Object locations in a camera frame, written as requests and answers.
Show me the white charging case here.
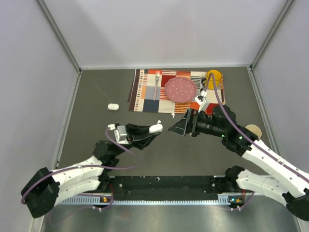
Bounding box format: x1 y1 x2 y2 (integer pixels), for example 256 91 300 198
149 124 163 133

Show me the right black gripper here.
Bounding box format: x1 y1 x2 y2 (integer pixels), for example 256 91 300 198
168 108 225 138

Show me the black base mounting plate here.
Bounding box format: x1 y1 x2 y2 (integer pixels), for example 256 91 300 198
87 175 243 200

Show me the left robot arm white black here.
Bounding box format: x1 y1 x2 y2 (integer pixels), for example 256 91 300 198
21 122 163 218

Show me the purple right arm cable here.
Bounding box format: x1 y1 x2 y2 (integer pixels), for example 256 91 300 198
204 73 309 211

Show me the yellow mug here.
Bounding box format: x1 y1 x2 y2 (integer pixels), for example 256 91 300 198
201 70 223 89

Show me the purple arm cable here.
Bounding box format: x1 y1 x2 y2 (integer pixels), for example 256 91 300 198
21 127 142 227
204 73 309 211

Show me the pink handled fork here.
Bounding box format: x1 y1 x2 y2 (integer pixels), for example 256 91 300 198
153 71 160 101

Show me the pink dotted plate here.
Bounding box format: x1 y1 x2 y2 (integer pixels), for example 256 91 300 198
164 77 197 103

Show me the patchwork colourful placemat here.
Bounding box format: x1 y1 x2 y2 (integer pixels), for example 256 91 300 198
128 69 225 115

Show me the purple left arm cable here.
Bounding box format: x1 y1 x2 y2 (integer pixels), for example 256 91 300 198
21 127 142 227

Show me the grey slotted cable duct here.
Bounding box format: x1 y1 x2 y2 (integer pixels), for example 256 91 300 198
59 193 244 206

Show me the closed white earbud case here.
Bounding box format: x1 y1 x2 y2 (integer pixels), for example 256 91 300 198
107 103 120 111

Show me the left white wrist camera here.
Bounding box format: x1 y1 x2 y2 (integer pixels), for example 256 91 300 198
107 123 129 145

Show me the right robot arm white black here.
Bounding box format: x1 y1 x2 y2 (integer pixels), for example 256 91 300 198
168 105 309 221

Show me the beige ceramic mug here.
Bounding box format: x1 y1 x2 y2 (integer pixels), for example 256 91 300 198
245 124 262 139

